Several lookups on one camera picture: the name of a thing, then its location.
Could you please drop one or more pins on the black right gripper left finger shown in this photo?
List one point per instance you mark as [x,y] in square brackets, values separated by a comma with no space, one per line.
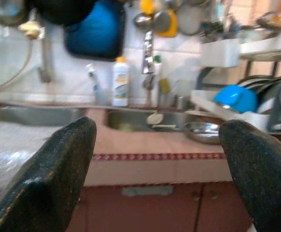
[46,181]

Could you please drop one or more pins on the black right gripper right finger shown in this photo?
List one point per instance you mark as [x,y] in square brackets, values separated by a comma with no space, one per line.
[263,181]

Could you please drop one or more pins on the clear bubble wrap sheet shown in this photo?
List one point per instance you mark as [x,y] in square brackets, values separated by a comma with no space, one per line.
[9,149]

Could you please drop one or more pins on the brown cabinet door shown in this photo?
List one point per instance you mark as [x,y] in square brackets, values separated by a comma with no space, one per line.
[217,212]
[142,212]

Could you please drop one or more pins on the steel sink basin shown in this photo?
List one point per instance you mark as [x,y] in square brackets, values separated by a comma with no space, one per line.
[34,116]
[130,118]

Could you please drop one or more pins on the steel bowl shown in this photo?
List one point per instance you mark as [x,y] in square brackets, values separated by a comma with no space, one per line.
[198,135]

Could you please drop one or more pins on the blue plastic bowl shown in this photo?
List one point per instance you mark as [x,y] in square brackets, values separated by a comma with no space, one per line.
[237,96]

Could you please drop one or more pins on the dark stacked plates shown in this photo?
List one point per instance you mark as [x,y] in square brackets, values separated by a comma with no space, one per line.
[270,89]

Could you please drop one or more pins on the clear tub with greens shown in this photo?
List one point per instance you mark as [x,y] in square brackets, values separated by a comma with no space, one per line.
[127,127]

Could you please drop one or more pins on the white dish rack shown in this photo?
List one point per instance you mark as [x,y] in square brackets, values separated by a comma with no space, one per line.
[203,99]

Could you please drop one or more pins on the small white spray bottle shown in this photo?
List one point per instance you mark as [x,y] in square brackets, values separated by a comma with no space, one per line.
[95,84]

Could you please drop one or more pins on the small steel cups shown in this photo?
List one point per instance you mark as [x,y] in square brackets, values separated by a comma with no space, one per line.
[182,102]

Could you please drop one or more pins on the white detergent bottle yellow cap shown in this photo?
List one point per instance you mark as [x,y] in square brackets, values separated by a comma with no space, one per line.
[121,82]

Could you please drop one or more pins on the pale round utensil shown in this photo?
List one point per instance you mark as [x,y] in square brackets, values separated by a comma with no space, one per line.
[154,118]

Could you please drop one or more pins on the white utensil caddy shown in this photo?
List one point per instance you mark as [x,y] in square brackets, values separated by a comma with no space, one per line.
[220,53]

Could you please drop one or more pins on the white bottle green cap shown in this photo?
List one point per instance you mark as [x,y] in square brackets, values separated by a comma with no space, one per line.
[164,84]

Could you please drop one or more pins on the cream tap knob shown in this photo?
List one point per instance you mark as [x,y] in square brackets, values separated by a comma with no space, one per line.
[29,29]

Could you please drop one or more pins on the chrome faucet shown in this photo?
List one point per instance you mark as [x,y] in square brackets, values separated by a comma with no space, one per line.
[148,55]

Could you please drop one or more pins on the black round pan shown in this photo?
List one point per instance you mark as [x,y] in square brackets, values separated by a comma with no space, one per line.
[58,12]

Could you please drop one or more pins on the steel ladle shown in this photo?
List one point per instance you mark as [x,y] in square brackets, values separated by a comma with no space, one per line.
[142,20]
[161,21]

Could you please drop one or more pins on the yellow plastic utensil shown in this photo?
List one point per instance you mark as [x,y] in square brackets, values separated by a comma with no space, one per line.
[146,6]

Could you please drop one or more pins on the grey wall pipe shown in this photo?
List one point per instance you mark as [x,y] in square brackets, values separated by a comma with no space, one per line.
[46,60]

